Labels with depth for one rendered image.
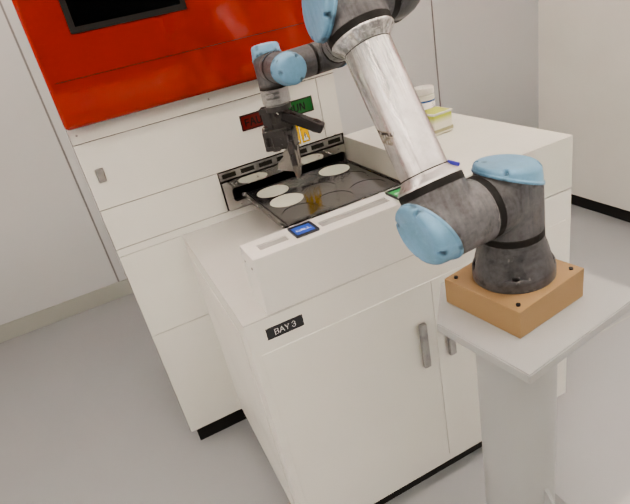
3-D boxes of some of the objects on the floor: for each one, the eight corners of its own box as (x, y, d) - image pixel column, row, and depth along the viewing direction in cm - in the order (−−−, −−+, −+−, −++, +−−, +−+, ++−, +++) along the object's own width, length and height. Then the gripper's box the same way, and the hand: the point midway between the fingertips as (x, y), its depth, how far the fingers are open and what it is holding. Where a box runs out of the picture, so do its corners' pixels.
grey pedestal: (716, 610, 121) (794, 320, 84) (600, 760, 103) (634, 475, 66) (527, 471, 162) (524, 235, 125) (420, 562, 144) (379, 317, 107)
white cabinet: (246, 424, 203) (181, 236, 166) (448, 326, 232) (431, 148, 195) (317, 564, 149) (244, 332, 112) (569, 413, 178) (576, 189, 141)
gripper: (262, 103, 145) (279, 175, 154) (255, 111, 137) (274, 187, 147) (292, 98, 143) (308, 171, 153) (287, 106, 135) (304, 183, 145)
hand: (300, 173), depth 148 cm, fingers closed
